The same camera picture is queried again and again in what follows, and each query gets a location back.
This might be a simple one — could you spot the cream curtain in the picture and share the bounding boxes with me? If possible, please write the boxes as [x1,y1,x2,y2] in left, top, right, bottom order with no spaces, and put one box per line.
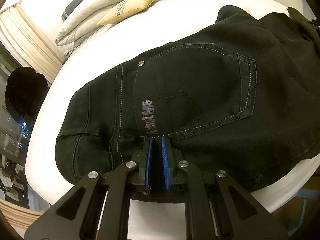
[1,4,63,83]

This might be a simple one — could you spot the folded beige duvet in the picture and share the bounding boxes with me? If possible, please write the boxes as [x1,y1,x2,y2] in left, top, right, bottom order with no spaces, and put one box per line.
[55,0,123,46]

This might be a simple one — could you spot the black denim pants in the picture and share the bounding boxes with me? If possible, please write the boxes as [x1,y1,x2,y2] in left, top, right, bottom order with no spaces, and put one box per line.
[55,5,319,191]

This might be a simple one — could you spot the yellow cushion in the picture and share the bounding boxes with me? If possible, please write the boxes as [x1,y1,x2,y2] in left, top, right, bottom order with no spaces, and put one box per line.
[97,0,154,26]

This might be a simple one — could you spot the white bed mattress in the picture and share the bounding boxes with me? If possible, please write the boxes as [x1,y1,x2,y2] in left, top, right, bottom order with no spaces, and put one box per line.
[25,0,319,212]

